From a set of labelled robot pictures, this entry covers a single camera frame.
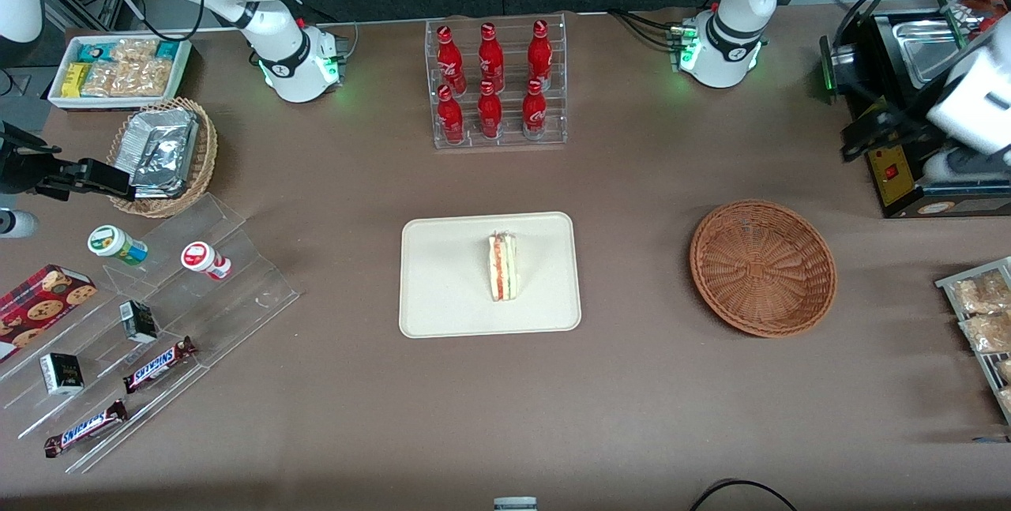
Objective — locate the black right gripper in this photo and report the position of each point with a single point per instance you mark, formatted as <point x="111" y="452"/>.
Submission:
<point x="17" y="169"/>

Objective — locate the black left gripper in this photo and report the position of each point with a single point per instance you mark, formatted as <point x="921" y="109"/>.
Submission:
<point x="898" y="125"/>

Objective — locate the triangle sandwich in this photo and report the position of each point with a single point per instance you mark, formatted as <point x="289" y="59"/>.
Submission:
<point x="503" y="268"/>

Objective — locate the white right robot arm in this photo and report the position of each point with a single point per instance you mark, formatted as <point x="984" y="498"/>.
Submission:
<point x="276" y="29"/>

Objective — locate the white rectangular snack tray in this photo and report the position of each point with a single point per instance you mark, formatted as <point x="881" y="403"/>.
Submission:
<point x="57" y="96"/>

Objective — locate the light tan wicker basket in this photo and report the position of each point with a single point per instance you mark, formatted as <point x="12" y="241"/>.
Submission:
<point x="207" y="155"/>

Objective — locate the brown round wicker basket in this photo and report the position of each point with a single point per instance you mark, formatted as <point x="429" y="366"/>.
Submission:
<point x="762" y="270"/>

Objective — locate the grey metal snack tray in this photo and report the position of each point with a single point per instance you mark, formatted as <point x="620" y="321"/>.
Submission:
<point x="952" y="282"/>

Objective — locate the cream plastic tray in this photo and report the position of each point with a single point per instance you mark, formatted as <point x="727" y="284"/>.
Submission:
<point x="442" y="282"/>

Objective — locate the green lid yogurt cup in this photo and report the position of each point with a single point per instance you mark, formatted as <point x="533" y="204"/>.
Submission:
<point x="114" y="244"/>

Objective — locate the silver foil packet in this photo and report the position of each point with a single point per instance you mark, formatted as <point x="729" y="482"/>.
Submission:
<point x="158" y="125"/>
<point x="162" y="167"/>

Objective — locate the steel warmer pan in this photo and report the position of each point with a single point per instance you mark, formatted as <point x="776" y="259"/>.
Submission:
<point x="928" y="49"/>

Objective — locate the yellow snack bar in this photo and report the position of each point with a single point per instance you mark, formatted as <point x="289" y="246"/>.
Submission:
<point x="75" y="80"/>

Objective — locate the clear nut snack packet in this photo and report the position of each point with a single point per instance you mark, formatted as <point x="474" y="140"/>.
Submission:
<point x="99" y="79"/>
<point x="134" y="50"/>
<point x="146" y="78"/>

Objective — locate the black food warmer machine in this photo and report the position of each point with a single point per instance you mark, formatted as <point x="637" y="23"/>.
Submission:
<point x="948" y="199"/>

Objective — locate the red plaid cookie box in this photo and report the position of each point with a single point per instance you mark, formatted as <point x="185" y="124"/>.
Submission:
<point x="39" y="306"/>

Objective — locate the teal snack packet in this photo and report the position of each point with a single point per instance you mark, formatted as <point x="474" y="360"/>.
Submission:
<point x="167" y="50"/>
<point x="92" y="51"/>

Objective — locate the red lid yogurt cup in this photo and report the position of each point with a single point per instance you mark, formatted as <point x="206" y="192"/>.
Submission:
<point x="201" y="258"/>

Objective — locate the small black drink carton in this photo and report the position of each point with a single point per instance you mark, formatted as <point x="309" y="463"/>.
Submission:
<point x="62" y="373"/>
<point x="139" y="321"/>

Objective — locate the clear acrylic stepped display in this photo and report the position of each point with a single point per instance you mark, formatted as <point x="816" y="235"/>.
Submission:
<point x="237" y="298"/>

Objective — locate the brown Snickers bar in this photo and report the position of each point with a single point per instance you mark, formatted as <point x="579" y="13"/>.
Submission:
<point x="158" y="365"/>
<point x="85" y="428"/>

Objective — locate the clear cracker snack packet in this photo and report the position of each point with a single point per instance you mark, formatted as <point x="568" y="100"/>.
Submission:
<point x="1005" y="370"/>
<point x="987" y="333"/>
<point x="1006" y="399"/>
<point x="979" y="294"/>

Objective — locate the red cola bottle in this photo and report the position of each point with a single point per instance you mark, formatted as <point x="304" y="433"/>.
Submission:
<point x="451" y="61"/>
<point x="490" y="112"/>
<point x="535" y="112"/>
<point x="540" y="57"/>
<point x="450" y="118"/>
<point x="491" y="59"/>

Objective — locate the clear acrylic bottle rack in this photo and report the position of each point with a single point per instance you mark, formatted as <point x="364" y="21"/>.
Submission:
<point x="509" y="140"/>

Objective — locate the small grey white device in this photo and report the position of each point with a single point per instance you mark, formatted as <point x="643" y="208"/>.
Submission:
<point x="515" y="504"/>

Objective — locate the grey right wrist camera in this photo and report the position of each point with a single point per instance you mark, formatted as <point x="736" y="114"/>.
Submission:
<point x="16" y="223"/>

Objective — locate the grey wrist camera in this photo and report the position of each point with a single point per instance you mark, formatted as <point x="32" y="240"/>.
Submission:
<point x="967" y="167"/>
<point x="16" y="223"/>

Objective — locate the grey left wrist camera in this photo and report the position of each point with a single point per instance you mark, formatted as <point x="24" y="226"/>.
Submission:
<point x="967" y="167"/>

